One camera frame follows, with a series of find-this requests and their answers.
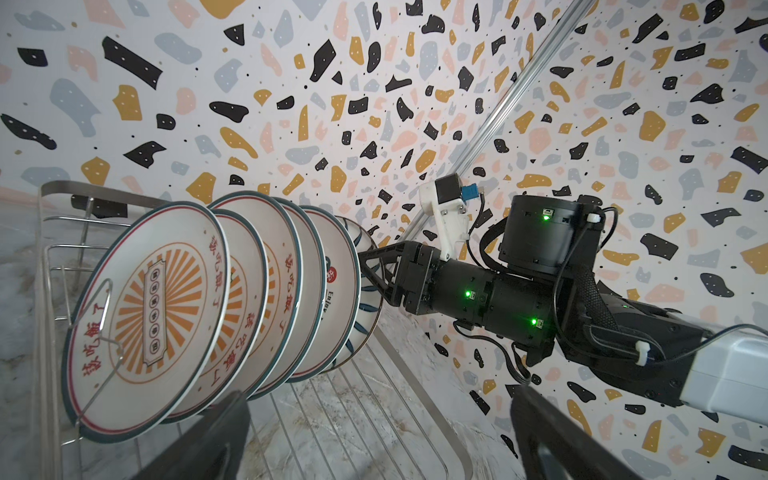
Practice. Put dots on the orange sunburst plate front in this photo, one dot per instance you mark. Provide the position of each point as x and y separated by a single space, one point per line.
146 323

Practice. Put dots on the steel wire dish rack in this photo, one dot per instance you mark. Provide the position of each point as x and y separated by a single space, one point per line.
371 418

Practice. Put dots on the orange sunburst plate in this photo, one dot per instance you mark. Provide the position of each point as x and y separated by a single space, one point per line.
146 323
280 239
242 316

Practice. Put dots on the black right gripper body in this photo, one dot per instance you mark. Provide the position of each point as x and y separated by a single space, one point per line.
414 274

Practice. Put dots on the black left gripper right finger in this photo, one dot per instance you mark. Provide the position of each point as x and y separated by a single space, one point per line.
553 447

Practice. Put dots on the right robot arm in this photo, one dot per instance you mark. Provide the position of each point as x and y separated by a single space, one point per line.
541 294

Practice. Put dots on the aluminium corner post right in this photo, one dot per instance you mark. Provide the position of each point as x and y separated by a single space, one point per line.
489 64

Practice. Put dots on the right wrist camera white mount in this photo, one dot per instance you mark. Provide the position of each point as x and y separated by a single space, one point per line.
446 199

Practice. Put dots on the white watermelon pattern plate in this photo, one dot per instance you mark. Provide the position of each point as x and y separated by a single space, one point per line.
339 306

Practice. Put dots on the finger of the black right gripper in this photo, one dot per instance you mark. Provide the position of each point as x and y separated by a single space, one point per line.
387 254
380 278

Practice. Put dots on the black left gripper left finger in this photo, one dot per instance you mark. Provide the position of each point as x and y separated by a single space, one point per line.
211 449

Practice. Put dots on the blue leaf pattern plate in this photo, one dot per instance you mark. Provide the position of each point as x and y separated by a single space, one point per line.
371 301

